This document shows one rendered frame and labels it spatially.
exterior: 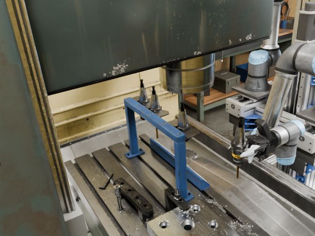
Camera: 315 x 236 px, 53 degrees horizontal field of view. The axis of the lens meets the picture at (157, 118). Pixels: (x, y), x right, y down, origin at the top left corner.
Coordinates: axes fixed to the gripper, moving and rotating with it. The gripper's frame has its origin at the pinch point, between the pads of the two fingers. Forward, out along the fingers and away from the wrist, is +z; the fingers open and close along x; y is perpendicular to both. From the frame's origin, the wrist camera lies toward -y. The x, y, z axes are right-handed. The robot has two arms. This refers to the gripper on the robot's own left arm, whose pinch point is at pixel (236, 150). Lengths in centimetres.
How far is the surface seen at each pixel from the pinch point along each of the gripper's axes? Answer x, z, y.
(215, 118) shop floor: 195, -161, 117
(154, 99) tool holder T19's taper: 42.4, 9.8, -8.7
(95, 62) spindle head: -13, 53, -48
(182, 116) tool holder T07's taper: 20.4, 9.9, -8.8
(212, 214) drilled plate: -5.0, 15.7, 19.4
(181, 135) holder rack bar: 15.0, 14.3, -4.3
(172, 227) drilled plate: -1.7, 30.9, 19.5
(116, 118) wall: 101, 6, 26
